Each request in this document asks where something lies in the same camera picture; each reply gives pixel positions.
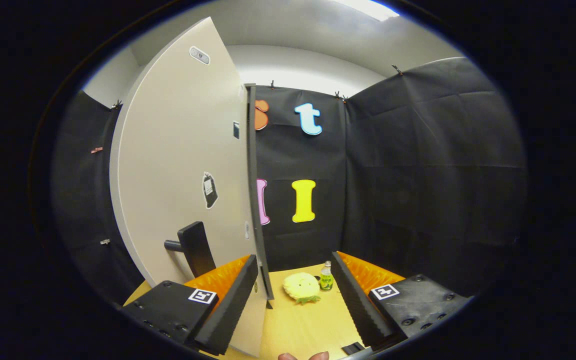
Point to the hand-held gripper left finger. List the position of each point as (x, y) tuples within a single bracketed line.
[(228, 305)]

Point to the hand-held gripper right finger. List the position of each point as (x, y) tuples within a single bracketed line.
[(358, 305)]

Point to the grey shoe cabinet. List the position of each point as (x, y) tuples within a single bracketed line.
[(253, 175)]

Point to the beige shoe cabinet door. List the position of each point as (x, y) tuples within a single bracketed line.
[(178, 150)]

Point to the small green bottle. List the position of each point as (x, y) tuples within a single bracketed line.
[(326, 279)]

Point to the yellow fluffy round object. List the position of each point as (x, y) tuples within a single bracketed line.
[(301, 286)]

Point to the black backdrop cloth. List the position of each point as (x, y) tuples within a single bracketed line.
[(418, 200)]

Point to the pink clip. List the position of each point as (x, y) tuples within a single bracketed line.
[(97, 149)]

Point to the ceiling light panel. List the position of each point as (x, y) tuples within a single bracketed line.
[(368, 8)]

